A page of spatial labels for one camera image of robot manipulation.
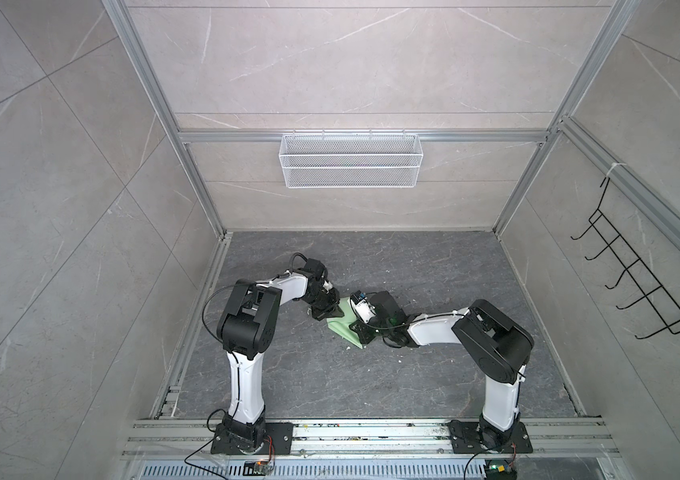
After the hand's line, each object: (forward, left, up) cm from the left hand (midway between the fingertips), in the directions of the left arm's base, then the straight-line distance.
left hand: (345, 308), depth 97 cm
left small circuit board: (-42, +23, -2) cm, 48 cm away
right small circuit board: (-45, -36, -1) cm, 57 cm away
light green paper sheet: (-6, +1, 0) cm, 6 cm away
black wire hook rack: (-17, -65, +33) cm, 75 cm away
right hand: (-5, -2, -1) cm, 5 cm away
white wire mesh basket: (+41, -4, +29) cm, 50 cm away
